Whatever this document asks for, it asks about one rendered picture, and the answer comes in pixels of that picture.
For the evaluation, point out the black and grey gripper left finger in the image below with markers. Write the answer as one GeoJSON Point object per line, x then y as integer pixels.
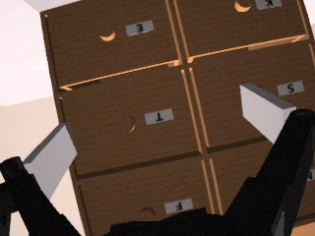
{"type": "Point", "coordinates": [42, 169]}

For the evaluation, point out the small brown chest of drawers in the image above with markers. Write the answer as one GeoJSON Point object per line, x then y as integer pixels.
{"type": "Point", "coordinates": [203, 153]}

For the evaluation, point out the dark brown wooden drawer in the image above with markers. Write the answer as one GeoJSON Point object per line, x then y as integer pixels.
{"type": "Point", "coordinates": [154, 195]}
{"type": "Point", "coordinates": [230, 172]}
{"type": "Point", "coordinates": [288, 73]}
{"type": "Point", "coordinates": [221, 26]}
{"type": "Point", "coordinates": [160, 124]}
{"type": "Point", "coordinates": [136, 34]}

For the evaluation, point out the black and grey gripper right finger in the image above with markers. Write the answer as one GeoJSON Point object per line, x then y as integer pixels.
{"type": "Point", "coordinates": [268, 204]}

